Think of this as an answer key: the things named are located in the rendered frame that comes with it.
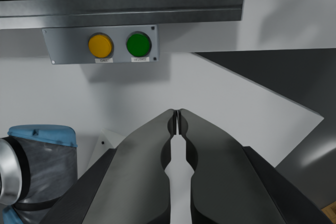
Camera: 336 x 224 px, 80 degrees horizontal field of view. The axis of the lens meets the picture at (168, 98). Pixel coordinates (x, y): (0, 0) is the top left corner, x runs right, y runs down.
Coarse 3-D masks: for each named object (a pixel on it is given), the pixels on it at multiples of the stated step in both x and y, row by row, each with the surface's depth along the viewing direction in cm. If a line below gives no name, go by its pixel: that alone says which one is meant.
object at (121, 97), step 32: (0, 64) 50; (32, 64) 50; (64, 64) 50; (96, 64) 50; (128, 64) 50; (160, 64) 50; (192, 64) 49; (0, 96) 54; (32, 96) 54; (64, 96) 54; (96, 96) 54; (128, 96) 54; (160, 96) 54; (192, 96) 53; (224, 96) 53; (256, 96) 53; (0, 128) 59; (96, 128) 59; (128, 128) 59; (224, 128) 58; (256, 128) 58; (288, 128) 58
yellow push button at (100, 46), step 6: (96, 36) 36; (102, 36) 36; (90, 42) 36; (96, 42) 36; (102, 42) 36; (108, 42) 36; (90, 48) 37; (96, 48) 37; (102, 48) 37; (108, 48) 36; (96, 54) 37; (102, 54) 37
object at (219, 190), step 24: (192, 120) 11; (192, 144) 9; (216, 144) 9; (240, 144) 9; (216, 168) 8; (240, 168) 8; (192, 192) 7; (216, 192) 7; (240, 192) 7; (264, 192) 7; (192, 216) 7; (216, 216) 6; (240, 216) 6; (264, 216) 6
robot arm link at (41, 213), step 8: (48, 200) 37; (56, 200) 38; (8, 208) 38; (16, 208) 37; (24, 208) 36; (32, 208) 36; (40, 208) 37; (48, 208) 37; (8, 216) 36; (16, 216) 36; (24, 216) 37; (32, 216) 37; (40, 216) 37
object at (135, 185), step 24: (168, 120) 11; (120, 144) 9; (144, 144) 9; (168, 144) 10; (120, 168) 8; (144, 168) 8; (96, 192) 7; (120, 192) 7; (144, 192) 7; (168, 192) 7; (96, 216) 6; (120, 216) 6; (144, 216) 6; (168, 216) 7
